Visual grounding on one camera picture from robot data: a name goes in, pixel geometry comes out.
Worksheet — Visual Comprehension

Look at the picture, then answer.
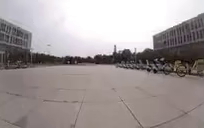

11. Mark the row of trees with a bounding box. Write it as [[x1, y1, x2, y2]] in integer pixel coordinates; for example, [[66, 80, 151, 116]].
[[26, 46, 204, 65]]

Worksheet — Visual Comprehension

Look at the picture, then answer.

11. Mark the distant tower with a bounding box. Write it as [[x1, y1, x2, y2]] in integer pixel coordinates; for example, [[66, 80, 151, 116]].
[[113, 44, 118, 56]]

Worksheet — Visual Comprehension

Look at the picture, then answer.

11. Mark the grey paved plaza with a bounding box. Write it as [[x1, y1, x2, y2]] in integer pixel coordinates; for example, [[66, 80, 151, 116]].
[[0, 63, 204, 128]]

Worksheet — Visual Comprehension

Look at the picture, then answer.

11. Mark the row of parked bicycles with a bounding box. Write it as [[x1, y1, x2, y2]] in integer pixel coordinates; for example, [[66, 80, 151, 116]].
[[0, 59, 34, 72], [115, 57, 204, 84]]

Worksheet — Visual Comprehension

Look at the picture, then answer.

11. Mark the grey office building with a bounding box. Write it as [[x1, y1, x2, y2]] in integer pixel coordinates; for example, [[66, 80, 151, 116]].
[[152, 9, 204, 59]]

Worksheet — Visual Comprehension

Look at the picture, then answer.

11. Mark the long pale office building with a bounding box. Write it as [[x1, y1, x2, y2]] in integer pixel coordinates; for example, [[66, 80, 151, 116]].
[[0, 12, 33, 64]]

